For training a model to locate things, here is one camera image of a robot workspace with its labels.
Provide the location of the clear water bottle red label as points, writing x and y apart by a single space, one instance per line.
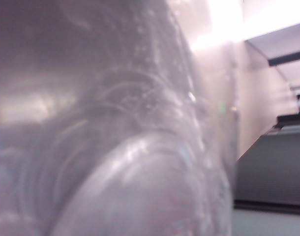
103 123

